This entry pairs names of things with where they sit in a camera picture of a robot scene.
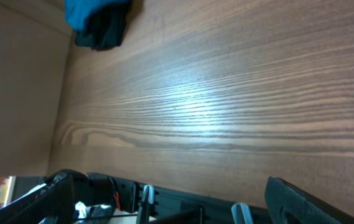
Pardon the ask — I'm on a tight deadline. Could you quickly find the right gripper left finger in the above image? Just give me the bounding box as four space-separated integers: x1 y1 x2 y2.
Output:
0 175 75 224

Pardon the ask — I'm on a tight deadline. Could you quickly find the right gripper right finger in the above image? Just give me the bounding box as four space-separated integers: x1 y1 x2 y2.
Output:
264 177 354 224

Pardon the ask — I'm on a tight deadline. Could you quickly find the teal blue polo shirt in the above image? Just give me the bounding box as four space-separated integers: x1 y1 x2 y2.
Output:
64 0 132 31

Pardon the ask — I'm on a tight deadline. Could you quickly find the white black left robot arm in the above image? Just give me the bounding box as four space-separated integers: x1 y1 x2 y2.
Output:
39 169 116 224

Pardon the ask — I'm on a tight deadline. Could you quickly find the black crumpled garment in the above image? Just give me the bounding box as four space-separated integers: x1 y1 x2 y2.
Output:
75 4 130 50

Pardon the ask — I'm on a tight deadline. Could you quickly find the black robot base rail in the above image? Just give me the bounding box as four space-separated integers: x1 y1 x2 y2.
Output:
86 172 274 224

